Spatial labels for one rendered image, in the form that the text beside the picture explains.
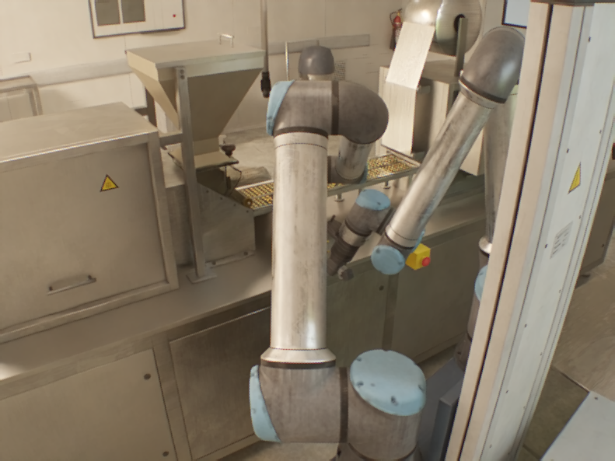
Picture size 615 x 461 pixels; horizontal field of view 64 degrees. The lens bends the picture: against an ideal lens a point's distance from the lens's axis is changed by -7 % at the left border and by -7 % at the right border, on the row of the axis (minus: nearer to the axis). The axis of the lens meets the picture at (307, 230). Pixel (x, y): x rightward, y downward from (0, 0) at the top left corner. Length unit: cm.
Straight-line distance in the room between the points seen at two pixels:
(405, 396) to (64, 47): 485
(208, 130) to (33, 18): 377
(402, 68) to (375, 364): 151
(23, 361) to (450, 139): 128
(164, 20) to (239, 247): 395
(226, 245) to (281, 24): 450
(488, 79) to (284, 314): 65
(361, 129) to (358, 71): 575
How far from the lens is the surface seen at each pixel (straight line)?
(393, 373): 103
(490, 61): 119
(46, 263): 164
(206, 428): 198
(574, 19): 74
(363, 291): 199
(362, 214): 150
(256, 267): 184
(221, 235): 185
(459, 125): 122
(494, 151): 136
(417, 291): 222
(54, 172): 154
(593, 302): 208
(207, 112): 169
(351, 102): 108
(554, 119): 75
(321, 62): 576
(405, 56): 229
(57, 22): 537
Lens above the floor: 177
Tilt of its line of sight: 28 degrees down
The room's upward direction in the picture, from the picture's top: straight up
